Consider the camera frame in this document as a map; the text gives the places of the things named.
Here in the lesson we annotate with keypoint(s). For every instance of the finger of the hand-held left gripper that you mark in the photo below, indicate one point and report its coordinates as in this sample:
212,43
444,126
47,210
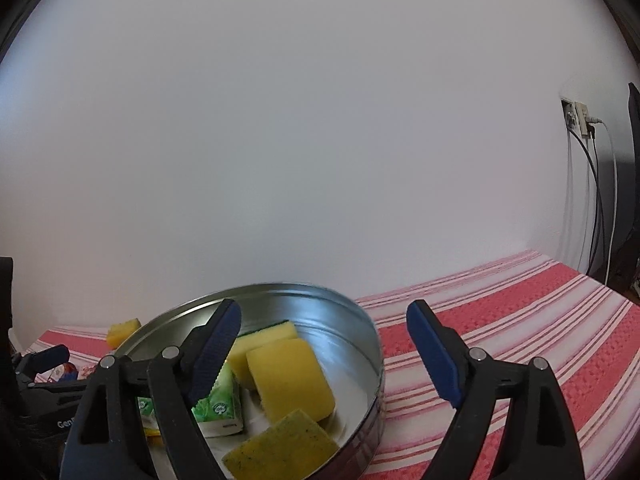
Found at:
47,357

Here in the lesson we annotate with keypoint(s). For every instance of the yellow sponge with green pad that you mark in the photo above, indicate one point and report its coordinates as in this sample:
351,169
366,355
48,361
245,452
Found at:
260,345

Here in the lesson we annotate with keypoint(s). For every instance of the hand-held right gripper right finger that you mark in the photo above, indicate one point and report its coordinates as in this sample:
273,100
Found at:
435,355

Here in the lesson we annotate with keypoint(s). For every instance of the red snack packet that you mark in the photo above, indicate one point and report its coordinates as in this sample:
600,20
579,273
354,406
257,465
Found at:
65,371

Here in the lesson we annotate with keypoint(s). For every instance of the round metal cookie tin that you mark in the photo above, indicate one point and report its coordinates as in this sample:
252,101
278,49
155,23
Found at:
350,340

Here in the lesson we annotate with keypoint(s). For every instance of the plain yellow sponge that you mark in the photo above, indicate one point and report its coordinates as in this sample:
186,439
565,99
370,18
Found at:
290,380

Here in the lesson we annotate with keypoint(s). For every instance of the wall socket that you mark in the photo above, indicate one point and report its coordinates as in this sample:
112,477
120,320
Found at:
580,115

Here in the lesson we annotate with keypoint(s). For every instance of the round logo green tissue pack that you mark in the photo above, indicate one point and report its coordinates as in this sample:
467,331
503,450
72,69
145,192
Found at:
222,405

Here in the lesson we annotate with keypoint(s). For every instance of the green speckled yellow sponge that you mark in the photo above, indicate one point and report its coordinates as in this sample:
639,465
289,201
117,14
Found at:
280,445

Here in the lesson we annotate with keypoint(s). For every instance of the black monitor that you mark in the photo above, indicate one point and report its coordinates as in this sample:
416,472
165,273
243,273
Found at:
631,200

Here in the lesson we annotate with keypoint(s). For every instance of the red white striped tablecloth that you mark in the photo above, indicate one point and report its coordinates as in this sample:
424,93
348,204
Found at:
500,320

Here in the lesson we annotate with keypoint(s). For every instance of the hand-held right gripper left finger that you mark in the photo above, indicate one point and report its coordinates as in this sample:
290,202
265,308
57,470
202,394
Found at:
212,360

